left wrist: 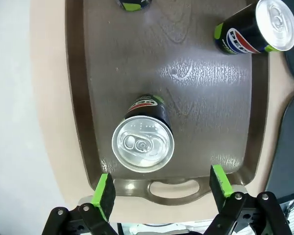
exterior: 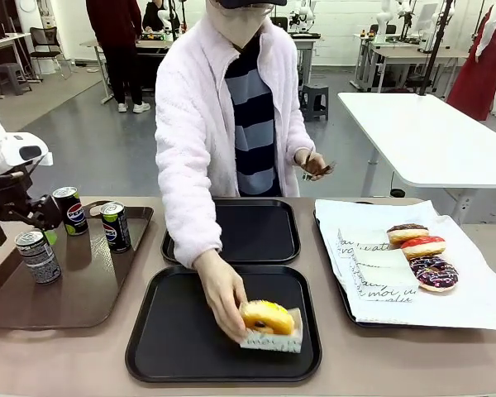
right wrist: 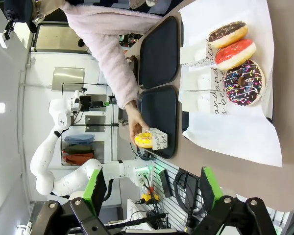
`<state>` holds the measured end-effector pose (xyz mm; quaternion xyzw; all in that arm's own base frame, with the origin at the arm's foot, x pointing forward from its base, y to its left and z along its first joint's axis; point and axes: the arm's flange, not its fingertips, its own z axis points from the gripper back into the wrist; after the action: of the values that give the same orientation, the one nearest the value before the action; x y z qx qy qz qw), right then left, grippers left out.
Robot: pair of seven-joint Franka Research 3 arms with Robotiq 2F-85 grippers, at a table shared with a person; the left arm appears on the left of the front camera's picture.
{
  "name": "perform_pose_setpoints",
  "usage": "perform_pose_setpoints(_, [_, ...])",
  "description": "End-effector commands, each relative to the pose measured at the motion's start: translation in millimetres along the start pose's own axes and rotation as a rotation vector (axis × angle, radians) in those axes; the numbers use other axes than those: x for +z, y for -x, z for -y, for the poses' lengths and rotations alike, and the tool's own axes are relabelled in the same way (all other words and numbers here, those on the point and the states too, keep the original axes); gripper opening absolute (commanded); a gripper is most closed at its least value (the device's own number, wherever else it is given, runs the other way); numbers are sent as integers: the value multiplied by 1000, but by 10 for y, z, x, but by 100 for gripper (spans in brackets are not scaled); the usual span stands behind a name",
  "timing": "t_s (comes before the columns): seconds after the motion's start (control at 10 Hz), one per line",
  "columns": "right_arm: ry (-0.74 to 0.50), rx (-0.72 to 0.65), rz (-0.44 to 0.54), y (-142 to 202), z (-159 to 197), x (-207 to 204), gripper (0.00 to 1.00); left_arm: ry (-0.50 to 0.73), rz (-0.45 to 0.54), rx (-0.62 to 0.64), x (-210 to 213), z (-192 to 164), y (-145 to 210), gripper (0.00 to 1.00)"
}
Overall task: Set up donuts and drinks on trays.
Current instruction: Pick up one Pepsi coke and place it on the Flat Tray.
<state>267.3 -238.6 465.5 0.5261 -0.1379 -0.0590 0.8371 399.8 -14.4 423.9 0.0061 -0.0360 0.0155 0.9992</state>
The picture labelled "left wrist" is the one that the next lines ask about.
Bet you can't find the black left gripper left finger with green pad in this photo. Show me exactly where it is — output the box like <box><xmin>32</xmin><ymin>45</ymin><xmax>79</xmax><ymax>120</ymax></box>
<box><xmin>41</xmin><ymin>172</ymin><xmax>118</xmax><ymax>235</ymax></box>

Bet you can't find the black Pepsi can green rim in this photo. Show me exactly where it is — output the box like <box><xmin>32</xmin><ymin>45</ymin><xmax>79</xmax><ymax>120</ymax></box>
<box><xmin>116</xmin><ymin>0</ymin><xmax>153</xmax><ymax>12</ymax></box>
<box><xmin>111</xmin><ymin>94</ymin><xmax>175</xmax><ymax>172</ymax></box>
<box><xmin>213</xmin><ymin>0</ymin><xmax>294</xmax><ymax>56</ymax></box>

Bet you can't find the brown plastic tray with handles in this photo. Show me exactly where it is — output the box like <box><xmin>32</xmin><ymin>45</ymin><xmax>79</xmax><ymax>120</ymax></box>
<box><xmin>64</xmin><ymin>0</ymin><xmax>270</xmax><ymax>206</ymax></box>

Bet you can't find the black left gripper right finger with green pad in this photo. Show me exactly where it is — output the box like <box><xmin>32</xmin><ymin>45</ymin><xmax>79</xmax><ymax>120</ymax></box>
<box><xmin>205</xmin><ymin>164</ymin><xmax>291</xmax><ymax>235</ymax></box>

